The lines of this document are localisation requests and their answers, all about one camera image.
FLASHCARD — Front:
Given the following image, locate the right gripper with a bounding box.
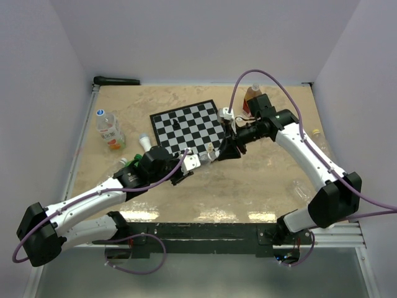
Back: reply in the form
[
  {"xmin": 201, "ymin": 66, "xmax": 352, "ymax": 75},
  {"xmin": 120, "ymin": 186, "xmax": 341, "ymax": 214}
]
[{"xmin": 218, "ymin": 119, "xmax": 268, "ymax": 160}]

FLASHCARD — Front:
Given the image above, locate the blue pocari sweat cap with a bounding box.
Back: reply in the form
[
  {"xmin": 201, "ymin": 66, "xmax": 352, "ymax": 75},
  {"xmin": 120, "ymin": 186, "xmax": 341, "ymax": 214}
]
[{"xmin": 208, "ymin": 151, "xmax": 218, "ymax": 162}]

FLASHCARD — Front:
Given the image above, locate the amber drink bottle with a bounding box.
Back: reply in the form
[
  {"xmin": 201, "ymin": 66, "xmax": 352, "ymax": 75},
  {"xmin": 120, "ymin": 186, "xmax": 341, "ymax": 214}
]
[{"xmin": 243, "ymin": 83, "xmax": 262, "ymax": 117}]

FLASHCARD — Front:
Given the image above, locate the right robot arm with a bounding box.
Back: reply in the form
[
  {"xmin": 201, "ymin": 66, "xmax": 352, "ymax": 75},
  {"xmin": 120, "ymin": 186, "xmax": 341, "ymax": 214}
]
[{"xmin": 217, "ymin": 94, "xmax": 362, "ymax": 244}]

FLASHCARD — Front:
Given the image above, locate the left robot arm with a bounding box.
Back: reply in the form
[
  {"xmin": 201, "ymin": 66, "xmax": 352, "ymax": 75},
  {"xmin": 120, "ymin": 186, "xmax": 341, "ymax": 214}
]
[{"xmin": 12, "ymin": 146, "xmax": 200, "ymax": 267}]

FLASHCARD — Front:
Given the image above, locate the green plastic bottle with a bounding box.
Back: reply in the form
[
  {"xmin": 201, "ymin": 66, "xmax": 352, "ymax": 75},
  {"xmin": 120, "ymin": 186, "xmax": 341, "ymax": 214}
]
[{"xmin": 126, "ymin": 154, "xmax": 142, "ymax": 166}]

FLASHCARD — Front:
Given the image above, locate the white tube bottle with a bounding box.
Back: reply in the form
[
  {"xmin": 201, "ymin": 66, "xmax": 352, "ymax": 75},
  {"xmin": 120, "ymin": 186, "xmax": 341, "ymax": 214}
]
[{"xmin": 139, "ymin": 133, "xmax": 153, "ymax": 152}]

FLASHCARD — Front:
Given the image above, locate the clear crushed bottle right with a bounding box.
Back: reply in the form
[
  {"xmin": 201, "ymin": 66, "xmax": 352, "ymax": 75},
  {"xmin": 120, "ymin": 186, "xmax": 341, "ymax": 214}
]
[{"xmin": 290, "ymin": 179, "xmax": 313, "ymax": 202}]

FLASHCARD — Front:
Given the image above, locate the yellow cap clear bottle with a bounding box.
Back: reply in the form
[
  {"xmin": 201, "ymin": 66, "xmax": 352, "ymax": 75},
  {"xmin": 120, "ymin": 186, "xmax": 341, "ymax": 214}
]
[{"xmin": 311, "ymin": 129, "xmax": 330, "ymax": 155}]

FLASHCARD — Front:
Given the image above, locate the blue cap tea bottle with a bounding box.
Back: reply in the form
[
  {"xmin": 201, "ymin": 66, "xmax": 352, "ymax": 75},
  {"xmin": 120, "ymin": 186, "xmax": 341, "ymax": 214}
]
[{"xmin": 96, "ymin": 109, "xmax": 125, "ymax": 150}]

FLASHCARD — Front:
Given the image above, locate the black white chessboard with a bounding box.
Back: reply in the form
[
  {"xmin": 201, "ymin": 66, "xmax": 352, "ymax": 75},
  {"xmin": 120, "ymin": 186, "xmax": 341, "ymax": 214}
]
[{"xmin": 150, "ymin": 99, "xmax": 225, "ymax": 155}]

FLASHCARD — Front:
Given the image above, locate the black chess piece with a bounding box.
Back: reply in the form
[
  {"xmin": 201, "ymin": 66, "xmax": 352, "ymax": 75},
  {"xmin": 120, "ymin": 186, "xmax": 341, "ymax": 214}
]
[{"xmin": 172, "ymin": 119, "xmax": 180, "ymax": 129}]

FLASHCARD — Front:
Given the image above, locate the black base frame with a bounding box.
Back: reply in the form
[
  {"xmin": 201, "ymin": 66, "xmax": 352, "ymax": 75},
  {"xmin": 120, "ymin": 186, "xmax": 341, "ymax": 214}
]
[{"xmin": 92, "ymin": 222, "xmax": 314, "ymax": 259}]

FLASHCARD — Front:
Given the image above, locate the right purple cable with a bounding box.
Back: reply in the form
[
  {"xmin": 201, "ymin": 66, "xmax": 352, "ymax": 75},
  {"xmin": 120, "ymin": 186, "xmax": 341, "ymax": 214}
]
[{"xmin": 228, "ymin": 70, "xmax": 397, "ymax": 230}]

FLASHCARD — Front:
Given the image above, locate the black handle tool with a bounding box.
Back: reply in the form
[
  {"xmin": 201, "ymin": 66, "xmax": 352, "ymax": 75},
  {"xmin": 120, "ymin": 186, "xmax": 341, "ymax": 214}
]
[{"xmin": 93, "ymin": 76, "xmax": 141, "ymax": 86}]

